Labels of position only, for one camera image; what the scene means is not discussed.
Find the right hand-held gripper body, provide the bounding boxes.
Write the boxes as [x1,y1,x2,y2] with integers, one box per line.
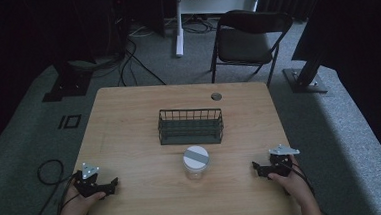
[264,142,302,179]

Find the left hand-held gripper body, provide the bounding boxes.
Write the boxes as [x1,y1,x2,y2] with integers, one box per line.
[71,161,106,200]

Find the clear jar with white lid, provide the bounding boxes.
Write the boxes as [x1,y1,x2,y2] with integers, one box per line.
[181,143,213,182]

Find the black wire basket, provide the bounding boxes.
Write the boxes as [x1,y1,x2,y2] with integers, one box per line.
[156,105,226,149]

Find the person's left hand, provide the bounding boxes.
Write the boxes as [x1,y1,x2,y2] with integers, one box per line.
[54,183,108,215]

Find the person's right hand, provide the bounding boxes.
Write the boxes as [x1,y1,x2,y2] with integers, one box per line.
[266,153,315,211]

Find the black stand with bolted base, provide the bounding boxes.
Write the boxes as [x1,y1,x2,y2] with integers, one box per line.
[277,0,337,97]

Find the black stand with flat base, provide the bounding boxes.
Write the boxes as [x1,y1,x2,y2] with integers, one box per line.
[38,57,100,104]

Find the black folding chair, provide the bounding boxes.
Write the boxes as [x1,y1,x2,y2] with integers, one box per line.
[206,6,298,91]

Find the right hand-held gripper black cable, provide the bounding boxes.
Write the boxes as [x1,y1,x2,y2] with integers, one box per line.
[281,157,334,215]

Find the hand-held gripper black cable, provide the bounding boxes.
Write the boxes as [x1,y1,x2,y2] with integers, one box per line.
[281,157,334,215]
[24,156,83,215]

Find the left hand-held gripper black cable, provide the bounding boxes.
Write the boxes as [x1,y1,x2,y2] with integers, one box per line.
[24,156,83,215]

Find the black floor cables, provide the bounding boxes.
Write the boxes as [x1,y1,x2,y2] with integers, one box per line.
[87,15,221,91]

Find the white desk frame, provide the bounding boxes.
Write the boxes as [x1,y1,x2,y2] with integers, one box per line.
[172,0,267,58]

